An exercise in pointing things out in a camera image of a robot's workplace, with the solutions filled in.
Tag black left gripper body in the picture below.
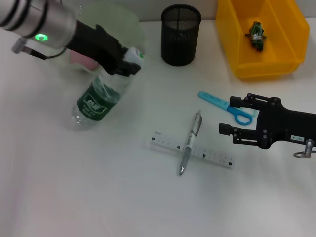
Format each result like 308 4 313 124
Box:
65 19 124 75

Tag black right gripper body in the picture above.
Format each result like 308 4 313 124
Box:
256 96 316 150

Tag pink peach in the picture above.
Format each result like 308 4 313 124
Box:
70 50 100 72

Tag blue safety scissors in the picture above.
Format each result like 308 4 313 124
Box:
197 90 258 126

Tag clear green-label water bottle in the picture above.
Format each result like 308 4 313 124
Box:
71 48 145 131

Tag green plastic wrapper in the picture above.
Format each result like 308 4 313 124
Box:
245 21 268 52

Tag translucent green fruit plate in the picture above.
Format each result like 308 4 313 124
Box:
46 4 146 75

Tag transparent plastic ruler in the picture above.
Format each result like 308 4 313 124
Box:
144 131 236 170

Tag clear silver ballpoint pen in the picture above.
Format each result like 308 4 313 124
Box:
179 110 203 176

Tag black mesh pen holder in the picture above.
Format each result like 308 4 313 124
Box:
160 4 202 67

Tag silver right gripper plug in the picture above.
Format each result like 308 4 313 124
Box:
305 139 315 159

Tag yellow plastic bin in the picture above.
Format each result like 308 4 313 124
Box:
216 0 311 79

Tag grey right gripper cable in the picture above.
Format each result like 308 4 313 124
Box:
293 149 316 159

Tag dark left gripper cable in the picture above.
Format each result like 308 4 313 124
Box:
11 39 67 60

